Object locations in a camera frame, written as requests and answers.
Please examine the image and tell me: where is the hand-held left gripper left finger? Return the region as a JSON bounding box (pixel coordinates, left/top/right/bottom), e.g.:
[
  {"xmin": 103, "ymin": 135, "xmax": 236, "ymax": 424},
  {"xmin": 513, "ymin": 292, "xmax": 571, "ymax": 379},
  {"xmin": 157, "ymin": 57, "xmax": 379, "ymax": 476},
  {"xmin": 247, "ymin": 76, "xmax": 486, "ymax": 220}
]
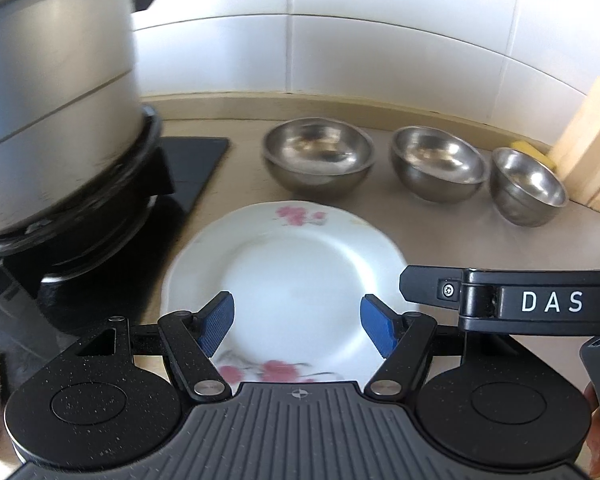
[{"xmin": 75, "ymin": 291, "xmax": 236, "ymax": 403}]

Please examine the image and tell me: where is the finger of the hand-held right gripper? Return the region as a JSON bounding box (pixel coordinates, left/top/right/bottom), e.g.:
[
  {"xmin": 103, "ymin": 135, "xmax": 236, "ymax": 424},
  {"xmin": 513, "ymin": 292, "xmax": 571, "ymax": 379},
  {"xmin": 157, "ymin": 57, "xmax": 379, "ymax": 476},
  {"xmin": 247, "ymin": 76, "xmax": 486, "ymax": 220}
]
[{"xmin": 399, "ymin": 265, "xmax": 463, "ymax": 311}]

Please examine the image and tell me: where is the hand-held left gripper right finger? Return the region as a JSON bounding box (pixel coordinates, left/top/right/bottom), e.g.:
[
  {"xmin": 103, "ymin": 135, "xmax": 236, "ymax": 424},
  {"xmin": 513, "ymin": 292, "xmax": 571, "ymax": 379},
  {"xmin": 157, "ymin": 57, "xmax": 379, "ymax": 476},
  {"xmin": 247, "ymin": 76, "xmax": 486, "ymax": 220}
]
[{"xmin": 360, "ymin": 294, "xmax": 466, "ymax": 403}]

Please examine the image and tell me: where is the white floral plate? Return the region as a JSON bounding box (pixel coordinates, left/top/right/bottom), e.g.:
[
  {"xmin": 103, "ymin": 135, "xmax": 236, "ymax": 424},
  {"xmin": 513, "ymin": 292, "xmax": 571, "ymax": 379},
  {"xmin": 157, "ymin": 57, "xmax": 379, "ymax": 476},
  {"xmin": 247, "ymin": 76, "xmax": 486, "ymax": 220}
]
[{"xmin": 161, "ymin": 201, "xmax": 421, "ymax": 383}]

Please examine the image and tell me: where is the person's right hand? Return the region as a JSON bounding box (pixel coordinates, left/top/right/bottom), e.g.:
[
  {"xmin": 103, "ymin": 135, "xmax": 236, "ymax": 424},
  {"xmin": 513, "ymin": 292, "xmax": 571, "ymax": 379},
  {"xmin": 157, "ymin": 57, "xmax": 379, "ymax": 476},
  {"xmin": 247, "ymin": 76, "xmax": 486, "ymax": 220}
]
[{"xmin": 584, "ymin": 382, "xmax": 600, "ymax": 478}]

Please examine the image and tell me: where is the stainless steel bowl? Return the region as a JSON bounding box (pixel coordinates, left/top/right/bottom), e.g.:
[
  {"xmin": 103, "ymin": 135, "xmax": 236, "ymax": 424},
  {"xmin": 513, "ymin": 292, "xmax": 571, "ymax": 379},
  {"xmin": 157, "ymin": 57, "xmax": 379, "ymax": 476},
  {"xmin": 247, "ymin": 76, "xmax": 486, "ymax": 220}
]
[
  {"xmin": 390, "ymin": 126, "xmax": 490, "ymax": 203},
  {"xmin": 262, "ymin": 118, "xmax": 377, "ymax": 200},
  {"xmin": 490, "ymin": 146, "xmax": 570, "ymax": 227}
]

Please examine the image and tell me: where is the yellow sponge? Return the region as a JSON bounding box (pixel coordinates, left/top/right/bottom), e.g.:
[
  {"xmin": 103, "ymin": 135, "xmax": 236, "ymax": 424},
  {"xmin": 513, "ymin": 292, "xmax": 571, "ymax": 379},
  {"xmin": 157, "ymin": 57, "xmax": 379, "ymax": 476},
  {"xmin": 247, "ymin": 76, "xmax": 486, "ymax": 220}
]
[{"xmin": 510, "ymin": 140, "xmax": 556, "ymax": 171}]

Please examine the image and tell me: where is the black glass gas stove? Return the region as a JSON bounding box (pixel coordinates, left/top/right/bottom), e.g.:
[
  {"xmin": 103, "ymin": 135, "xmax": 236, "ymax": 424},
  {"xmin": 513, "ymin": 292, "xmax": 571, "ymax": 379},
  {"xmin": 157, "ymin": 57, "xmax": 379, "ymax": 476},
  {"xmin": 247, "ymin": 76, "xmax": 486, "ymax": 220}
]
[{"xmin": 0, "ymin": 105, "xmax": 230, "ymax": 361}]

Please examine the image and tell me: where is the wooden knife block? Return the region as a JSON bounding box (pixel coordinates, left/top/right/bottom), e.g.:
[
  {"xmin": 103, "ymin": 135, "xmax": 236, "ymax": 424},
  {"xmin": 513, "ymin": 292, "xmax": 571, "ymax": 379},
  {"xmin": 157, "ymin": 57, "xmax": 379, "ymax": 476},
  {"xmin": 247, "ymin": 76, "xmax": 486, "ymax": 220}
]
[{"xmin": 550, "ymin": 76, "xmax": 600, "ymax": 213}]

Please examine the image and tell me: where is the aluminium pressure cooker pot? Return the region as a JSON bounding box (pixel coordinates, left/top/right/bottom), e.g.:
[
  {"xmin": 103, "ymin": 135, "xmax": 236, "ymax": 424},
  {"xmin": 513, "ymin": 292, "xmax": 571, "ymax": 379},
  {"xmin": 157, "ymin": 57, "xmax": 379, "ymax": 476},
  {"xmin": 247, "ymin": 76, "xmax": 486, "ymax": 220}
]
[{"xmin": 0, "ymin": 0, "xmax": 173, "ymax": 238}]

